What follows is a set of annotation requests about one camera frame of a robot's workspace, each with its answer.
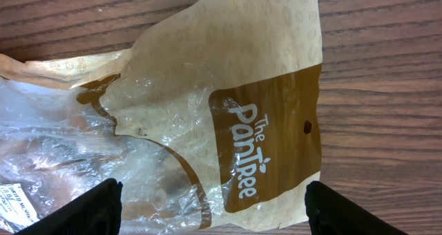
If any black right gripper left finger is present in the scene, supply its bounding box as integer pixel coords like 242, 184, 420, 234
16, 178, 123, 235

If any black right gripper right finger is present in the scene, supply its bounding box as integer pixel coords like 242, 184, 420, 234
305, 181, 407, 235

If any brown mixed nuts bag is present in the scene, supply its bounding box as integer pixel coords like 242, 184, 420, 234
1, 0, 323, 234

